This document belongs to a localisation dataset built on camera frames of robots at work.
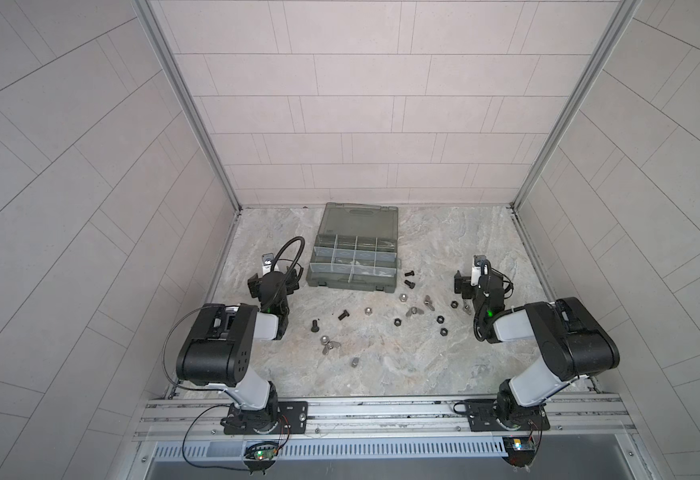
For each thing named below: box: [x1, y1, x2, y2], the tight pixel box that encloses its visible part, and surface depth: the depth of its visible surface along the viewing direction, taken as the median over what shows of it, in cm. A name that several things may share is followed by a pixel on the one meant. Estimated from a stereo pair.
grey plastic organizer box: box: [306, 202, 402, 293], surface depth 103 cm
